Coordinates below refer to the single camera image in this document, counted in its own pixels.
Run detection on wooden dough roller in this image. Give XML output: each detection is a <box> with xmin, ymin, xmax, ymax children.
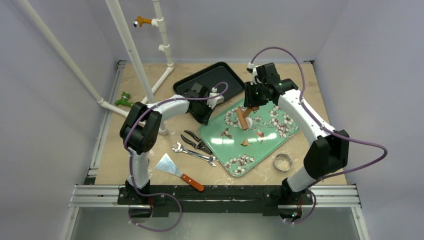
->
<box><xmin>235</xmin><ymin>106</ymin><xmax>259</xmax><ymax>131</ymax></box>

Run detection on green floral tray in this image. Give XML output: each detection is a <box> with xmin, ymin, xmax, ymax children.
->
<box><xmin>198</xmin><ymin>99</ymin><xmax>299</xmax><ymax>177</ymax></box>

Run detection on black plastic tray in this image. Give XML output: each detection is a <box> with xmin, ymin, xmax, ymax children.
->
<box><xmin>172</xmin><ymin>61</ymin><xmax>245</xmax><ymax>101</ymax></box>

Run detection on white dough ball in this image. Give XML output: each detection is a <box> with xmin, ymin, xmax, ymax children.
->
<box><xmin>245</xmin><ymin>116</ymin><xmax>253</xmax><ymax>130</ymax></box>

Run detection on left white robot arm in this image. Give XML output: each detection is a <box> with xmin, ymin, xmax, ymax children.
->
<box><xmin>119</xmin><ymin>83</ymin><xmax>223</xmax><ymax>205</ymax></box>

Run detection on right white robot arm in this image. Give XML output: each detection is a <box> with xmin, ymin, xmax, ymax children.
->
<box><xmin>243</xmin><ymin>63</ymin><xmax>349</xmax><ymax>204</ymax></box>

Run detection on silver open-end wrench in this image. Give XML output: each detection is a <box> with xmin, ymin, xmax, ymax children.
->
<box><xmin>171</xmin><ymin>142</ymin><xmax>216</xmax><ymax>167</ymax></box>

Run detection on green plastic faucet tap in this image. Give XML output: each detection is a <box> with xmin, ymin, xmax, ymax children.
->
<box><xmin>114</xmin><ymin>91</ymin><xmax>134</xmax><ymax>107</ymax></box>

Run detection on orange faucet tap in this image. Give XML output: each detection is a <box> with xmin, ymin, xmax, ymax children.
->
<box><xmin>132</xmin><ymin>16</ymin><xmax>153</xmax><ymax>28</ymax></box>

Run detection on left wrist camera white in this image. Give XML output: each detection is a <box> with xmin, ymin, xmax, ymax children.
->
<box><xmin>206</xmin><ymin>87</ymin><xmax>224</xmax><ymax>109</ymax></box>

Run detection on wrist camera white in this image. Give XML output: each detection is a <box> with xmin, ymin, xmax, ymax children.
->
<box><xmin>246</xmin><ymin>62</ymin><xmax>262</xmax><ymax>85</ymax></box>
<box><xmin>206</xmin><ymin>87</ymin><xmax>224</xmax><ymax>109</ymax></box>

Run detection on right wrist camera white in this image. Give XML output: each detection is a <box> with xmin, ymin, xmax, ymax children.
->
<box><xmin>246</xmin><ymin>62</ymin><xmax>262</xmax><ymax>85</ymax></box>

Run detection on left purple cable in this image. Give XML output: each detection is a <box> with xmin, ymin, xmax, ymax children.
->
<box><xmin>123</xmin><ymin>81</ymin><xmax>229</xmax><ymax>233</ymax></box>

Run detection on black handled pliers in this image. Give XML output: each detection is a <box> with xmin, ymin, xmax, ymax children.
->
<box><xmin>180</xmin><ymin>130</ymin><xmax>213</xmax><ymax>155</ymax></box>

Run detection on white PVC pipe frame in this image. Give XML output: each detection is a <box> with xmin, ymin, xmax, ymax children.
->
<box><xmin>13</xmin><ymin>0</ymin><xmax>175</xmax><ymax>136</ymax></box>

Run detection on metal scraper wooden handle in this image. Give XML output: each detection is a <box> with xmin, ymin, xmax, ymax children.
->
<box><xmin>154</xmin><ymin>153</ymin><xmax>205</xmax><ymax>192</ymax></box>

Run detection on round metal cutter ring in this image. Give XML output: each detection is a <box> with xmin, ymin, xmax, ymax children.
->
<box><xmin>272</xmin><ymin>153</ymin><xmax>294</xmax><ymax>173</ymax></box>

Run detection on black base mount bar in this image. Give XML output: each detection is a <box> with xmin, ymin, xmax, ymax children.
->
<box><xmin>117</xmin><ymin>181</ymin><xmax>314</xmax><ymax>220</ymax></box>

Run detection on aluminium rail frame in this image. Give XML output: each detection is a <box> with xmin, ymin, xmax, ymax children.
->
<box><xmin>61</xmin><ymin>59</ymin><xmax>371</xmax><ymax>240</ymax></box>

